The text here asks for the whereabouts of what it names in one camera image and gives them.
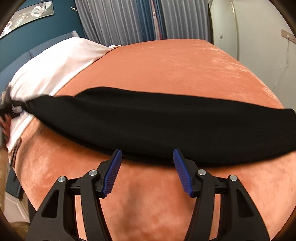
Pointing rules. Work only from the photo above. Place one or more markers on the black pants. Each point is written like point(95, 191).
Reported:
point(147, 127)

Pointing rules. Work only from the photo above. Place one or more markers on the wall socket panel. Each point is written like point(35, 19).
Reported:
point(289, 36)

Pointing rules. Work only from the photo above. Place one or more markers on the grey curtains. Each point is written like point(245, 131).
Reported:
point(129, 22)

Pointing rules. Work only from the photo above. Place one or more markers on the wall art panel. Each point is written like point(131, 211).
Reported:
point(28, 14)

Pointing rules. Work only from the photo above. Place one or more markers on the blue headboard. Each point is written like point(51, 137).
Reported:
point(10, 70)

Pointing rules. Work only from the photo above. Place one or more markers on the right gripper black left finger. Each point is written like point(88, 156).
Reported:
point(56, 217)

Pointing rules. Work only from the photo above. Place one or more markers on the orange bed cover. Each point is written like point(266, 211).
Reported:
point(149, 203)

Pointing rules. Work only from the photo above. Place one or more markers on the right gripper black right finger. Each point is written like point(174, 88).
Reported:
point(239, 217)

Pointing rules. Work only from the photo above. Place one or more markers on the standing floor mirror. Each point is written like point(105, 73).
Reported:
point(224, 26)

